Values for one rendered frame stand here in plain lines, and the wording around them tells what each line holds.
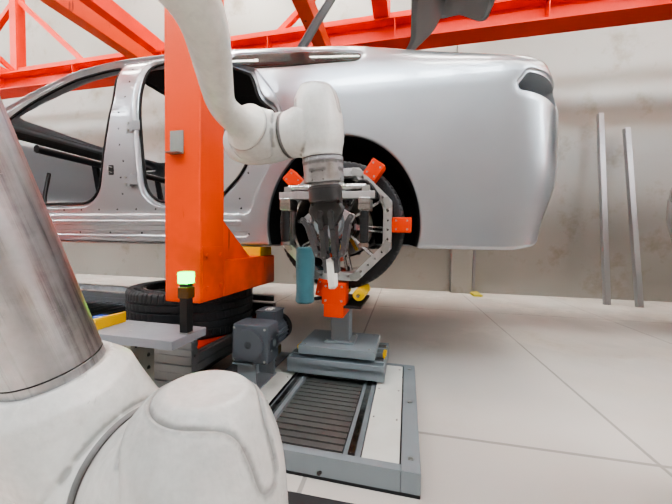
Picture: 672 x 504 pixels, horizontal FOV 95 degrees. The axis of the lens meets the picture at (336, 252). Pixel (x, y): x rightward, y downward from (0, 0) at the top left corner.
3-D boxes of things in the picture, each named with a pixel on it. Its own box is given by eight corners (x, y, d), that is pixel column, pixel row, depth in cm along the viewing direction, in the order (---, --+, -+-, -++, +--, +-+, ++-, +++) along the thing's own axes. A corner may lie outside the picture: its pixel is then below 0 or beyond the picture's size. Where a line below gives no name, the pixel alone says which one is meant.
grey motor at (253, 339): (300, 364, 171) (301, 302, 170) (266, 403, 130) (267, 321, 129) (270, 361, 175) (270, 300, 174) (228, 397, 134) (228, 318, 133)
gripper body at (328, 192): (300, 185, 67) (304, 228, 68) (337, 181, 64) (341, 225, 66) (313, 187, 74) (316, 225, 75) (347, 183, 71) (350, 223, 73)
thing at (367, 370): (388, 357, 183) (388, 341, 183) (383, 384, 148) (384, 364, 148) (308, 349, 195) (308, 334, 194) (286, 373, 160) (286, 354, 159)
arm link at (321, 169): (335, 152, 63) (338, 182, 63) (347, 158, 71) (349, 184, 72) (295, 158, 65) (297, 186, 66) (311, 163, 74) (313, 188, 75)
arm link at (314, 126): (352, 157, 71) (302, 164, 76) (347, 86, 69) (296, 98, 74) (335, 150, 61) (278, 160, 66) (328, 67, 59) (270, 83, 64)
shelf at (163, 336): (206, 334, 113) (206, 326, 113) (172, 351, 96) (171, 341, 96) (111, 325, 122) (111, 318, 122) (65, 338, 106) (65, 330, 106)
